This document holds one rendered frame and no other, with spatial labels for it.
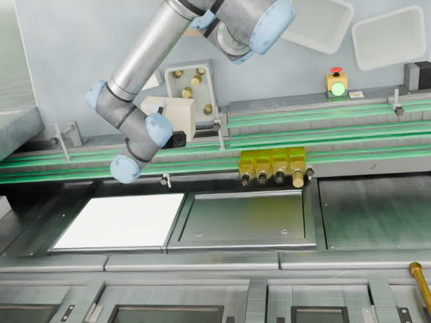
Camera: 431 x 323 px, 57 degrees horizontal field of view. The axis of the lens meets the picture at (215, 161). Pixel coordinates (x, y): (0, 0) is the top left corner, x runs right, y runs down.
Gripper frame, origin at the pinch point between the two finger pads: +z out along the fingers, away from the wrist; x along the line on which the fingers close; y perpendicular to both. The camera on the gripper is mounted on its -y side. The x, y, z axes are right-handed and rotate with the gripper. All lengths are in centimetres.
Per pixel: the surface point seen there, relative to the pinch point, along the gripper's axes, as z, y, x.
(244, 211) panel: -2.1, -26.5, 31.8
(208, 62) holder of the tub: 29.4, -8.0, -12.0
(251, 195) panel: 8.0, -28.1, 31.5
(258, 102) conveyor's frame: 30.4, -27.4, 3.1
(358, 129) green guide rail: 19, -64, 7
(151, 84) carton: 29.1, 14.9, -2.5
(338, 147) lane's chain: 23, -59, 16
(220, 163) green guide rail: 17.9, -14.7, 24.4
